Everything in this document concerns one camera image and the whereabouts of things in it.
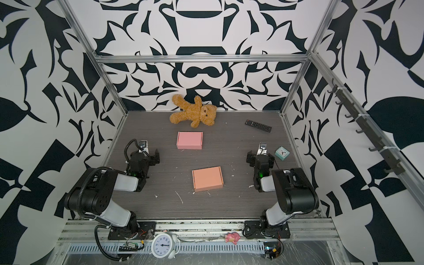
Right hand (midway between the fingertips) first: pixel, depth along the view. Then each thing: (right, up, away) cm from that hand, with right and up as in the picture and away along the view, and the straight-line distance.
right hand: (262, 150), depth 93 cm
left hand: (-64, +2, -1) cm, 64 cm away
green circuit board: (-2, -39, -22) cm, 45 cm away
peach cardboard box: (-30, -14, -6) cm, 34 cm away
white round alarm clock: (-47, -36, -24) cm, 64 cm away
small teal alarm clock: (+13, -2, +4) cm, 14 cm away
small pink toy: (-19, -33, -23) cm, 45 cm away
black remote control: (+3, +14, +18) cm, 23 cm away
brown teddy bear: (-39, +22, +18) cm, 49 cm away
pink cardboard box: (-41, +5, +9) cm, 43 cm away
